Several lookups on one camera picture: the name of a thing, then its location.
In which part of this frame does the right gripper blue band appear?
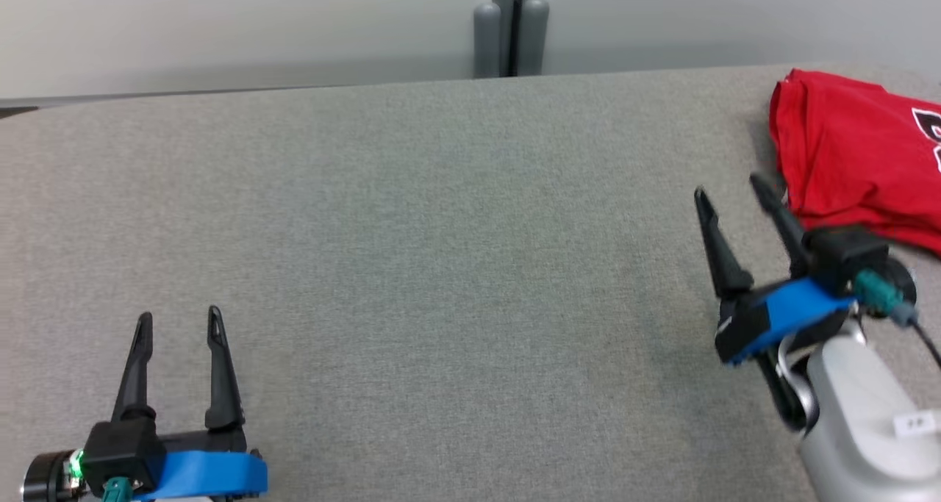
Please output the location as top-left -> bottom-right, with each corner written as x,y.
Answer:
693,173 -> 857,367

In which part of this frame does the grey metal partition post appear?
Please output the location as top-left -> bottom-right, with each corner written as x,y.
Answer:
491,0 -> 539,78

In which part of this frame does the red jersey with black print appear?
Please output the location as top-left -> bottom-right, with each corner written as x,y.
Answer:
768,68 -> 941,257

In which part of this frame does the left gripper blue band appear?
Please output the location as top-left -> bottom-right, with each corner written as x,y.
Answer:
110,305 -> 269,502

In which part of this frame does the right camera cable teal plug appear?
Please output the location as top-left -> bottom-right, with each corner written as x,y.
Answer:
853,269 -> 941,367

